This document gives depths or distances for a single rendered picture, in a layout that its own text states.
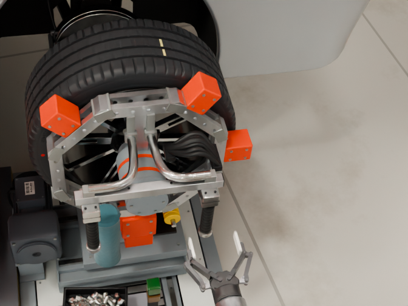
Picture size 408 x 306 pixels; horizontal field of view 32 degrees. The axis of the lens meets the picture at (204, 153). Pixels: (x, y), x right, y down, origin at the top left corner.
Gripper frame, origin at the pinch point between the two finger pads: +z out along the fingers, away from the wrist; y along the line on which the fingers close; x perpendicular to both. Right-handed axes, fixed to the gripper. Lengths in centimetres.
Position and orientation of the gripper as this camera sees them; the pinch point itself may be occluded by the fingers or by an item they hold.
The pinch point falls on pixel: (212, 240)
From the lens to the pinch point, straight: 206.5
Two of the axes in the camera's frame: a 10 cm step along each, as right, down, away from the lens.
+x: 0.8, -6.3, -7.7
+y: 9.7, -1.2, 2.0
